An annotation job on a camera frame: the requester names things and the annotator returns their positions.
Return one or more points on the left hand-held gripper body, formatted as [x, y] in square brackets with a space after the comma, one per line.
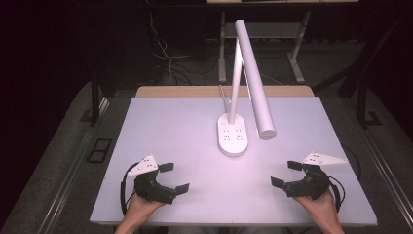
[150, 187]

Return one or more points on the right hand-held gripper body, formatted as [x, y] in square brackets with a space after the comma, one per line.
[310, 182]

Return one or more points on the person's left hand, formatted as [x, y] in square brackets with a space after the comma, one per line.
[142, 208]

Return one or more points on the person's right hand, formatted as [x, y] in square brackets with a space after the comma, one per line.
[316, 206]

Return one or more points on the white desk lamp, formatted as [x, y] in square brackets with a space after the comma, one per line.
[232, 138]

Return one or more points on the black stand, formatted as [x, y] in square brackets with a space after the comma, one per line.
[365, 104]
[96, 97]

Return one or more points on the black floor frame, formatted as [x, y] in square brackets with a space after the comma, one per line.
[99, 150]

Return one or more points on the grey metal-frame table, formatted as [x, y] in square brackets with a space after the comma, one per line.
[259, 31]

